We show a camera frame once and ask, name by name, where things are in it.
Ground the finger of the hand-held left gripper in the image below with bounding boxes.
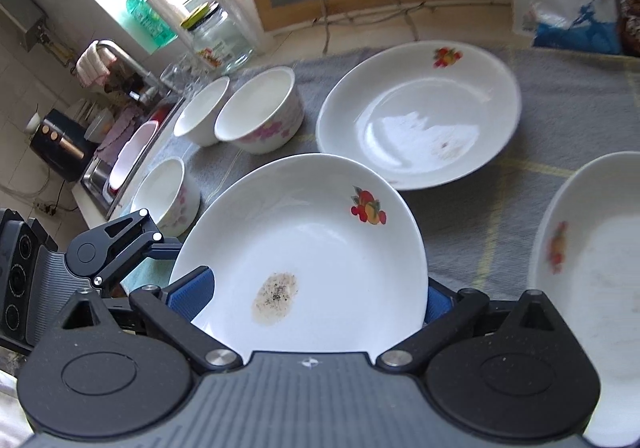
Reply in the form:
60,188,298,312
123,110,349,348
94,209,182,296

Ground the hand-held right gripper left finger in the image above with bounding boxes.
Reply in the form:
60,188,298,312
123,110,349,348
60,265,242,375

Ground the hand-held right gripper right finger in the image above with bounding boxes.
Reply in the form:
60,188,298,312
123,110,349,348
375,278,553,372

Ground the white pink floral bowl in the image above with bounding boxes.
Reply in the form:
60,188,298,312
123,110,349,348
173,76,231,147
214,66,305,155
131,157,202,238

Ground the white fruit print plate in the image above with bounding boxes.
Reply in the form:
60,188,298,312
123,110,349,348
316,40,522,191
529,151,640,447
169,153,430,361

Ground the steel sink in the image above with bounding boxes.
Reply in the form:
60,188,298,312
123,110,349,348
80,93,201,221

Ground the red basin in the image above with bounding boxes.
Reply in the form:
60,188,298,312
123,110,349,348
107,120,161,194

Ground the pink dish cloth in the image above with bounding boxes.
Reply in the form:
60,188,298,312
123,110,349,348
95,105,138,164

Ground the black kitchen appliance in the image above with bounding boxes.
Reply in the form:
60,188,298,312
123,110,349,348
29,108,98,181

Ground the clear drinking glass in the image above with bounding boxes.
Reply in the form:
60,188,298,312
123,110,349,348
160,53,201,96

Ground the white pink cloth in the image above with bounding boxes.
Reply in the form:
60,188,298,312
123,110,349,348
75,40,118,91

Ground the metal faucet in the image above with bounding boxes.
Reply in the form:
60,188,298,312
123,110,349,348
75,39,161,104

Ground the glass jar with green lid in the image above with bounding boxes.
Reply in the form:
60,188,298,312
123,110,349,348
180,1,253,75

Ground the green plastic bottle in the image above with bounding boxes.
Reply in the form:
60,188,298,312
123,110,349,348
116,0,178,53

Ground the grey checked towel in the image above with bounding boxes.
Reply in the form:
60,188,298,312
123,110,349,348
120,45,640,309

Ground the red patterned packet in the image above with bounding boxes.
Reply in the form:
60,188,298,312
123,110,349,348
618,0,640,56

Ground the grey wall box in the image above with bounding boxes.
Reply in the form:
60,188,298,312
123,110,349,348
0,0,48,51

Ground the metal wire rack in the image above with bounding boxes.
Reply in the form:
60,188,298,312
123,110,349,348
313,0,421,56

